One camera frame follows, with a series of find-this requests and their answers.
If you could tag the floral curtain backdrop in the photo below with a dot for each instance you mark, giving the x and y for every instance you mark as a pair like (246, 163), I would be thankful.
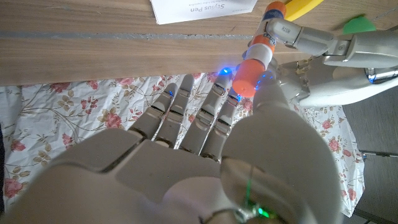
(77, 109)

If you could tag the glue stick with blue label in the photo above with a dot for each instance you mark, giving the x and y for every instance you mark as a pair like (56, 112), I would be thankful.
(262, 51)

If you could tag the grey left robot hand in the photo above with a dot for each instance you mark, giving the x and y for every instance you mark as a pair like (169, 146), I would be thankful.
(357, 53)

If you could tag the white stylus pen box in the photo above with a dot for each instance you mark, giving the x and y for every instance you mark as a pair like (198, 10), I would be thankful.
(202, 9)

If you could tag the orange glue stick cap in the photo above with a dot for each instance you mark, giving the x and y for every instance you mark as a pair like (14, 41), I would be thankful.
(247, 77)

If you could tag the yellow toy banana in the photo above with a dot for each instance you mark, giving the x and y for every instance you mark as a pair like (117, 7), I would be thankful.
(300, 9)

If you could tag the green toy apple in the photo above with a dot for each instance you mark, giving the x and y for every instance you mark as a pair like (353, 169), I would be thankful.
(359, 26)

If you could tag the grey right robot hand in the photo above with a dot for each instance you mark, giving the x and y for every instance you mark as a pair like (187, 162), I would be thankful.
(171, 168)

